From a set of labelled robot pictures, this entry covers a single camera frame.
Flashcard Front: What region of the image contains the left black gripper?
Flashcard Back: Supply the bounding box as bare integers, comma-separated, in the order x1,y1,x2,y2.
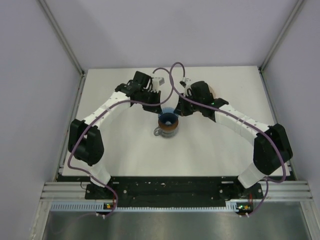
139,89,162,116

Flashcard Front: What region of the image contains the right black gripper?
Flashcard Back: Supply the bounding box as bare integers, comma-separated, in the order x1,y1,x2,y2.
174,92,203,117

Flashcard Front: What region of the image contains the blue glass dripper cone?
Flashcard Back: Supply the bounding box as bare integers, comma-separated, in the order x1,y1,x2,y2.
158,107,179,126

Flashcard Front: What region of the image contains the brown wooden dripper ring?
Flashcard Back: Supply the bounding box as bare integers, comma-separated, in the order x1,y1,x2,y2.
158,119,180,133

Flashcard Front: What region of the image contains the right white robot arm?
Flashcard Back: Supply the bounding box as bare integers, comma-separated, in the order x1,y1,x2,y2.
174,77,293,198

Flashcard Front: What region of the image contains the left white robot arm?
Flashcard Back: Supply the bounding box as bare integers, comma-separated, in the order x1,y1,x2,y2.
67,71,165,199

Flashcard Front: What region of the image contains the orange coffee filter box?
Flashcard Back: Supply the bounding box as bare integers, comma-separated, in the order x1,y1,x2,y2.
208,86,217,99

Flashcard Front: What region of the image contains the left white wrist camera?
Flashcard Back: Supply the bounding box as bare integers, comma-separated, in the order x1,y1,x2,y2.
151,77,165,93

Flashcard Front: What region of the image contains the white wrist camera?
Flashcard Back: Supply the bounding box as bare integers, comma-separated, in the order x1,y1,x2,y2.
179,77,193,97
151,77,165,93

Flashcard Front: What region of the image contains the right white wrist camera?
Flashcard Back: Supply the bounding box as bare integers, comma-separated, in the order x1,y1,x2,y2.
179,77,193,97

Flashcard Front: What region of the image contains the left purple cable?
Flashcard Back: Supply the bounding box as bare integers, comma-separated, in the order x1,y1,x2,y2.
67,67,176,218

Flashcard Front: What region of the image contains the grey slotted cable duct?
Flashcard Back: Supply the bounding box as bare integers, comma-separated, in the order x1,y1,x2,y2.
50,201,253,213

